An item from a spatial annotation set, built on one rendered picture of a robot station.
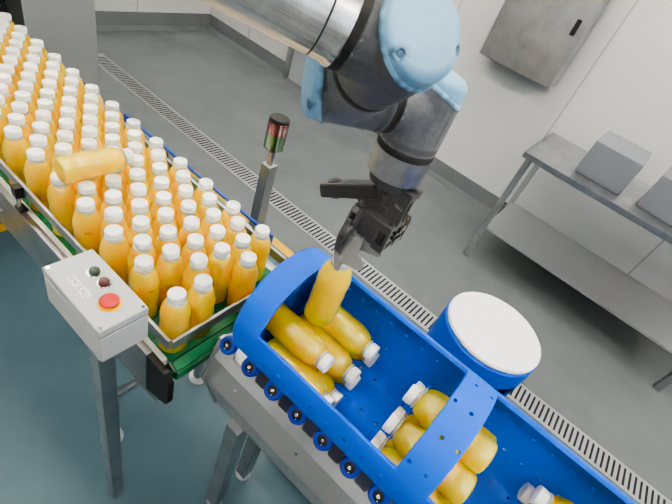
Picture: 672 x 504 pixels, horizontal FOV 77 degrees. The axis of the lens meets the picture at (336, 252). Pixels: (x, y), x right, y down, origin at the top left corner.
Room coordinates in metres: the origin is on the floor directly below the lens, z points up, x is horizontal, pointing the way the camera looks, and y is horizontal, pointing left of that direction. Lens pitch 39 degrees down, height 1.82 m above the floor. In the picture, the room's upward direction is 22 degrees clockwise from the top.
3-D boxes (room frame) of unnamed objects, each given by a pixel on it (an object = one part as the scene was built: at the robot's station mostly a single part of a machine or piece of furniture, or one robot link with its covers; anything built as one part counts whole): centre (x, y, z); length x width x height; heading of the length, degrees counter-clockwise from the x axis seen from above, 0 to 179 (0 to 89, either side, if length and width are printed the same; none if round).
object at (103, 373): (0.49, 0.41, 0.50); 0.04 x 0.04 x 1.00; 65
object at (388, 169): (0.61, -0.04, 1.53); 0.10 x 0.09 x 0.05; 155
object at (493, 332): (0.90, -0.49, 1.03); 0.28 x 0.28 x 0.01
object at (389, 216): (0.60, -0.04, 1.45); 0.09 x 0.08 x 0.12; 65
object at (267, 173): (1.16, 0.30, 0.55); 0.04 x 0.04 x 1.10; 65
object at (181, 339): (0.70, 0.17, 0.96); 0.40 x 0.01 x 0.03; 155
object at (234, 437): (0.58, 0.07, 0.31); 0.06 x 0.06 x 0.63; 65
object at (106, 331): (0.49, 0.41, 1.05); 0.20 x 0.10 x 0.10; 65
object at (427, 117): (0.61, -0.04, 1.61); 0.10 x 0.09 x 0.12; 118
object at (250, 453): (0.71, 0.01, 0.31); 0.06 x 0.06 x 0.63; 65
